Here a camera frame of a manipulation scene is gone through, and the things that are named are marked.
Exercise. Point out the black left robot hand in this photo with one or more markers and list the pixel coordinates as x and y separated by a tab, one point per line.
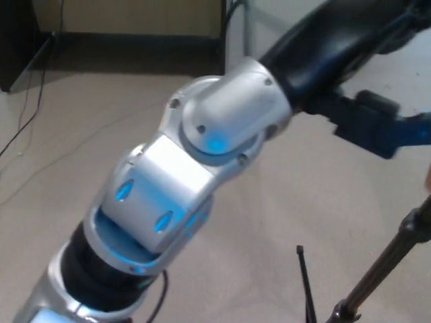
313	50

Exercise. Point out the person bare hand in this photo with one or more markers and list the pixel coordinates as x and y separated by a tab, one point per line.
428	181

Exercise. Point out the black tripod with phone holder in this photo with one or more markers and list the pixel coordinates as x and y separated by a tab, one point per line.
387	259

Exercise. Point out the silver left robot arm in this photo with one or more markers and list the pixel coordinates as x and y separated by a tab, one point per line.
168	175

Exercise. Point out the dark blue fabric piece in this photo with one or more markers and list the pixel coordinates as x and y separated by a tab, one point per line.
412	132

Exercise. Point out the dark wooden desk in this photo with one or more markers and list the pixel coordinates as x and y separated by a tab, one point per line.
134	50

